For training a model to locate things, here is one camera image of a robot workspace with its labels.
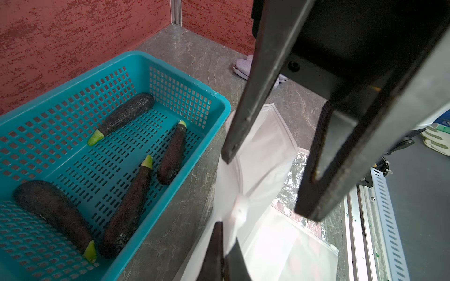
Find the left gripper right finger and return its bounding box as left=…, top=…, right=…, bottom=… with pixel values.
left=224, top=240, right=251, bottom=281

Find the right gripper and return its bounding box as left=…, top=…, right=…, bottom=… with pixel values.
left=221, top=1, right=450, bottom=221

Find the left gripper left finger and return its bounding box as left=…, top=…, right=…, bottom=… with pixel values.
left=197, top=221, right=224, bottom=281

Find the clear zip-top bag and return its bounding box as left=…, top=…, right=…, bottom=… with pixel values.
left=176, top=104, right=298, bottom=281
left=241, top=206, right=339, bottom=281

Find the clear bag with white zipper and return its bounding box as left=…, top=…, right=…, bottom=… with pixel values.
left=270, top=150, right=328, bottom=240

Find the eggplant front left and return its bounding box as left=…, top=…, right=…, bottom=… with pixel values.
left=98, top=155, right=153, bottom=259

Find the eggplant leftmost in basket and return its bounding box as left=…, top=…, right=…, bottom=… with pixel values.
left=157, top=121, right=187, bottom=186

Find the eggplant front right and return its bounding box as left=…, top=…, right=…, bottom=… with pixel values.
left=13, top=180, right=97, bottom=263

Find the eggplant back right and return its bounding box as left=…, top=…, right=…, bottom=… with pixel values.
left=87, top=92, right=155, bottom=146

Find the purple roller left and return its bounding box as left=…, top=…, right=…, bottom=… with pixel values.
left=233, top=55, right=287, bottom=89

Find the teal plastic basket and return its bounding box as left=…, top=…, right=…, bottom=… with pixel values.
left=1, top=51, right=231, bottom=281

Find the aluminium front rail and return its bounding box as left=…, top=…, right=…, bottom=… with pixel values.
left=342, top=168, right=410, bottom=281

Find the left corner aluminium post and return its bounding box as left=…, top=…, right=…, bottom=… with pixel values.
left=170, top=0, right=182, bottom=26

